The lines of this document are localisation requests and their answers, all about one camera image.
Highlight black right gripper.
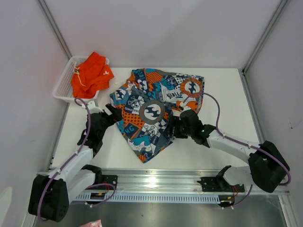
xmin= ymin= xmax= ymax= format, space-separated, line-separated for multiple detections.
xmin=163 ymin=115 xmax=194 ymax=139

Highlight patterned blue orange shorts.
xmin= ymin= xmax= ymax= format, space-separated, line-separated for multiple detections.
xmin=110 ymin=68 xmax=205 ymax=163

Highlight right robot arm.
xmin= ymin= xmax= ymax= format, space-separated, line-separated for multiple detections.
xmin=164 ymin=110 xmax=290 ymax=193

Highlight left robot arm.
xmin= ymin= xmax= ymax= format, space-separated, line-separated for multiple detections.
xmin=28 ymin=104 xmax=122 ymax=222

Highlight white plastic basket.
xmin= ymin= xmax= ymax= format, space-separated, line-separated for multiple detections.
xmin=53 ymin=55 xmax=109 ymax=103

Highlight pink cloth piece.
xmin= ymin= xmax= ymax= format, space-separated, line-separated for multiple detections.
xmin=80 ymin=219 xmax=102 ymax=227

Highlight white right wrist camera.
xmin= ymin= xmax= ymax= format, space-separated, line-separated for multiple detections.
xmin=178 ymin=102 xmax=191 ymax=112

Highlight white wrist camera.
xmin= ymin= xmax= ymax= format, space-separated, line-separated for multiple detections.
xmin=86 ymin=99 xmax=103 ymax=114
xmin=178 ymin=102 xmax=191 ymax=112

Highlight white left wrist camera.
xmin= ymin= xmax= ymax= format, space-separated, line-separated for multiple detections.
xmin=86 ymin=99 xmax=103 ymax=114

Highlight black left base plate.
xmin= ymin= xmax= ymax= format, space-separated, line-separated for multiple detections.
xmin=86 ymin=172 xmax=118 ymax=190

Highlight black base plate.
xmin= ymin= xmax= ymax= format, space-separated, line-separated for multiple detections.
xmin=197 ymin=166 xmax=245 ymax=192
xmin=86 ymin=172 xmax=118 ymax=190

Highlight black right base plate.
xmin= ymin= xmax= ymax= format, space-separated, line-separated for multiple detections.
xmin=197 ymin=166 xmax=245 ymax=192

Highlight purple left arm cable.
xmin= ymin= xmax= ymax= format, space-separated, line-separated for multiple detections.
xmin=37 ymin=97 xmax=116 ymax=222

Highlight white slotted cable duct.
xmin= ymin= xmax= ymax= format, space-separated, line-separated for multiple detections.
xmin=74 ymin=192 xmax=220 ymax=204

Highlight right aluminium frame post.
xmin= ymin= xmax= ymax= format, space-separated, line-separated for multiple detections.
xmin=241 ymin=0 xmax=290 ymax=76

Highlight aluminium frame post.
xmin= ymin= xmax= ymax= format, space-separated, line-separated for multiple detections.
xmin=241 ymin=0 xmax=290 ymax=76
xmin=36 ymin=0 xmax=73 ymax=61

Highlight left aluminium frame post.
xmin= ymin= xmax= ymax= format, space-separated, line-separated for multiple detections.
xmin=36 ymin=0 xmax=73 ymax=61

